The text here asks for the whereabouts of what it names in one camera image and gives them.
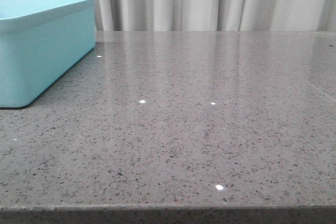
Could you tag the light blue plastic box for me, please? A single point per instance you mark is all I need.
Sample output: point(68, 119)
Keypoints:
point(40, 41)

